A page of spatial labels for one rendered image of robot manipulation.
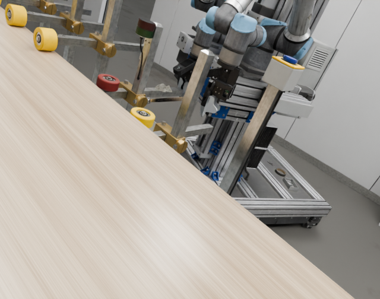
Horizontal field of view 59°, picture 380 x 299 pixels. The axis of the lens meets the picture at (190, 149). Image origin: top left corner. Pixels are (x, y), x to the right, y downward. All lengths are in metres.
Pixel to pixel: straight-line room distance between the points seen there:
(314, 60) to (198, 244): 1.62
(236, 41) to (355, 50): 2.66
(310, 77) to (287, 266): 1.56
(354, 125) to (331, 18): 1.07
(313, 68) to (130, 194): 1.62
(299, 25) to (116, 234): 1.23
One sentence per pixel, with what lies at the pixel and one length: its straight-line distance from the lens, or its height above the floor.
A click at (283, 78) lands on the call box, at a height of 1.18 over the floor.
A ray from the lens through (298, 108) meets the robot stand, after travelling 1.82.
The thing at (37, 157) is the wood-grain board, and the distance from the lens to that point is 0.77.
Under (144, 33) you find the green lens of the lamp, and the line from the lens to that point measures 1.20.
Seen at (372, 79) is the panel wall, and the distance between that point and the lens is 3.66.
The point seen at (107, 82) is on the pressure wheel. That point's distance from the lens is 1.23.
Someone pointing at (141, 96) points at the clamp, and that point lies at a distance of 1.30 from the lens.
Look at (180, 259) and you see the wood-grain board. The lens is 0.63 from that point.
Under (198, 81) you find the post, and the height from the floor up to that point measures 1.04.
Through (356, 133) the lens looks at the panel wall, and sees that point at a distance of 3.73.
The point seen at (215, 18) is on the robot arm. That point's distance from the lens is 1.25.
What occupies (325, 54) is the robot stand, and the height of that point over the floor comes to 1.18.
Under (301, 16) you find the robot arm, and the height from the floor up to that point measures 1.32.
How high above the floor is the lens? 1.34
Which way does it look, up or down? 27 degrees down
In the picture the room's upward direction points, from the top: 22 degrees clockwise
